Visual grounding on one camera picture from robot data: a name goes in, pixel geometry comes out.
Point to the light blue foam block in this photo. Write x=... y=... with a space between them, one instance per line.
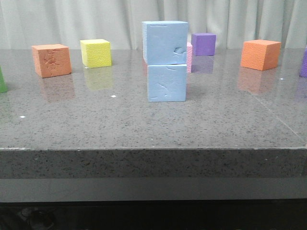
x=164 y=42
x=167 y=83

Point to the pink foam block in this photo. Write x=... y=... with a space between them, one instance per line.
x=189 y=57

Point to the yellow foam block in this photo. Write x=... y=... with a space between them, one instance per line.
x=96 y=53

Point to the purple foam block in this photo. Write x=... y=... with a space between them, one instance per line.
x=203 y=44

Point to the left orange foam block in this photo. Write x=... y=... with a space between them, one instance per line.
x=51 y=60

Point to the orange foam block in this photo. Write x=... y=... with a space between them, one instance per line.
x=51 y=60
x=260 y=54

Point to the right orange foam block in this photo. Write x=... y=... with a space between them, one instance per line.
x=260 y=54

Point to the green foam block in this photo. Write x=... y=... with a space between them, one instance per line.
x=3 y=87

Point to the purple block at right edge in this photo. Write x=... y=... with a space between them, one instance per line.
x=303 y=70

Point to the white curtain backdrop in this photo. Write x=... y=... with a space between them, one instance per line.
x=24 y=23

